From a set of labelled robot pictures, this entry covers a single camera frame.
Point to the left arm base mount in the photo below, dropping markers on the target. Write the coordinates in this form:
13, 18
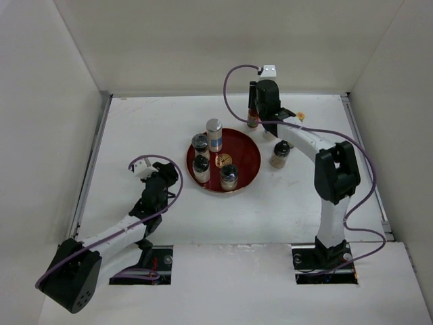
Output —
154, 266

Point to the red round tray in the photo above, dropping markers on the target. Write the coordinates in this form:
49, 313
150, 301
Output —
238, 149

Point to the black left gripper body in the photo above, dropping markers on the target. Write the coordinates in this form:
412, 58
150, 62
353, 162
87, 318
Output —
169, 179

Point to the wide jar black handle lid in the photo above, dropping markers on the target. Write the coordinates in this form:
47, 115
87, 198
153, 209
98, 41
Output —
229, 177

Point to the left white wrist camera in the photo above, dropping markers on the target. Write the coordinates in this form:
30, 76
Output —
142, 168

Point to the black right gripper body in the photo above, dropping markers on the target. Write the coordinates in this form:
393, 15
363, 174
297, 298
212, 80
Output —
261, 112

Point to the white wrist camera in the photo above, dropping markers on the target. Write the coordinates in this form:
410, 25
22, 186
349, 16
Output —
142, 168
267, 72

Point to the tall grinder clear cap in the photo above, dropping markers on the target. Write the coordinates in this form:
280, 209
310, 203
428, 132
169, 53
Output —
200, 145

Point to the black lid jar right side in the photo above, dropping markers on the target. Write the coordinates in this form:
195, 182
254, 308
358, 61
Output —
280, 154

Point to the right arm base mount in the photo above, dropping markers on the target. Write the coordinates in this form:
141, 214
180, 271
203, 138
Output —
319, 265

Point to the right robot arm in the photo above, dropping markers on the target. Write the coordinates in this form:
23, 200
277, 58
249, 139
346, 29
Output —
336, 172

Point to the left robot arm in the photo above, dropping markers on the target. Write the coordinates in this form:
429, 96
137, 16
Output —
122, 253

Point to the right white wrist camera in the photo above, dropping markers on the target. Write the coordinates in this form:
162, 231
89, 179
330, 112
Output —
267, 72

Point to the sauce bottle yellow cap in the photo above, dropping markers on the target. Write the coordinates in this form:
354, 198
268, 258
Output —
300, 116
252, 118

